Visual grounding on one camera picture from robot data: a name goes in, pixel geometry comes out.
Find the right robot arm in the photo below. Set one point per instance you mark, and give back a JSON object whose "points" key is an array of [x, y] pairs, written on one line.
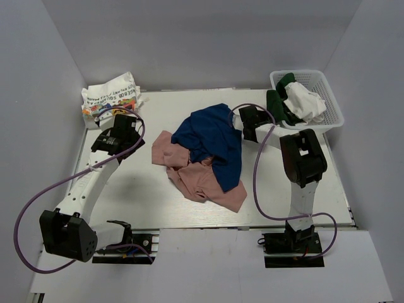
{"points": [[303, 161]]}

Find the blue t shirt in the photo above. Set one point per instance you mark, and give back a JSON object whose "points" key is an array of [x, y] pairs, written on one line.
{"points": [[208, 133]]}

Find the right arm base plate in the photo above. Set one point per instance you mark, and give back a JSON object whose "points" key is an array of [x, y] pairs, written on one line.
{"points": [[278, 253]]}

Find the white and green t shirt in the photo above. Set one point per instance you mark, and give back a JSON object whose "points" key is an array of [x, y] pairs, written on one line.
{"points": [[293, 103]]}

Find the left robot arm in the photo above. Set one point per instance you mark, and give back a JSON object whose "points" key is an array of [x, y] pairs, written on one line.
{"points": [[66, 231]]}

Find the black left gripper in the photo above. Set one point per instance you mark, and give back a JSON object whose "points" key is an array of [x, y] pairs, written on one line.
{"points": [[136, 138]]}

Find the pink printed t shirt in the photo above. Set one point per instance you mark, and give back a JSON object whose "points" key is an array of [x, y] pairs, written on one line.
{"points": [[196, 181]]}

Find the white plastic basket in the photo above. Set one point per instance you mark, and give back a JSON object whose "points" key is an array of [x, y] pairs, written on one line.
{"points": [[315, 81]]}

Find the folded white printed t shirt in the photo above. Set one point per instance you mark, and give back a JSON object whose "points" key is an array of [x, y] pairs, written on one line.
{"points": [[121, 91]]}

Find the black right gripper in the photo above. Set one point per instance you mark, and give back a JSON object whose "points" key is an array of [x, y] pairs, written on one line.
{"points": [[264, 115]]}

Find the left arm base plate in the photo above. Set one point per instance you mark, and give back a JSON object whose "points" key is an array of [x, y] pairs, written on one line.
{"points": [[146, 243]]}

